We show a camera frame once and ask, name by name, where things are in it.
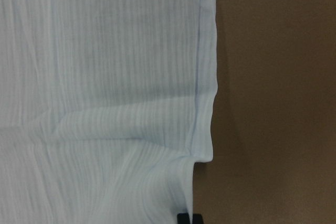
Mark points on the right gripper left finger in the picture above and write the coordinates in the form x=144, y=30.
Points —
x=183, y=218

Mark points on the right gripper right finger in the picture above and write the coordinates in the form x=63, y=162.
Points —
x=198, y=219

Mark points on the light blue button-up shirt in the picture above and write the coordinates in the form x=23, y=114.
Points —
x=106, y=106

